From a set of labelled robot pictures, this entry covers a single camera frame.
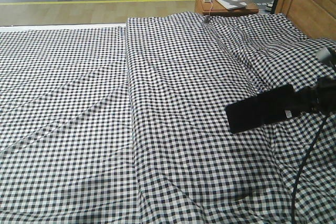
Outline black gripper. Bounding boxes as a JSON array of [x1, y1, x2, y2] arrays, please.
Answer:
[[285, 77, 335, 118]]

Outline black smartphone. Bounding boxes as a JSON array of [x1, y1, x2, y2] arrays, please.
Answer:
[[225, 84, 300, 133]]

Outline checkered bed sheet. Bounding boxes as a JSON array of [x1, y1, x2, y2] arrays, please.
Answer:
[[1, 27, 140, 223]]

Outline wooden headboard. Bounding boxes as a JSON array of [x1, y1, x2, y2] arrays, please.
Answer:
[[275, 0, 335, 40]]

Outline checkered folded quilt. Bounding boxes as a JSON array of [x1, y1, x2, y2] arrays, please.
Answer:
[[125, 13, 335, 223]]

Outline wooden nightstand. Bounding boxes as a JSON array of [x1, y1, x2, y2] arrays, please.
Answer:
[[195, 0, 259, 17]]

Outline black camera cable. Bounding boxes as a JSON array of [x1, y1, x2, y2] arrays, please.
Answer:
[[290, 111, 330, 224]]

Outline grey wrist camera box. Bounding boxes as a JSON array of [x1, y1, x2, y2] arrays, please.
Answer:
[[316, 47, 332, 65]]

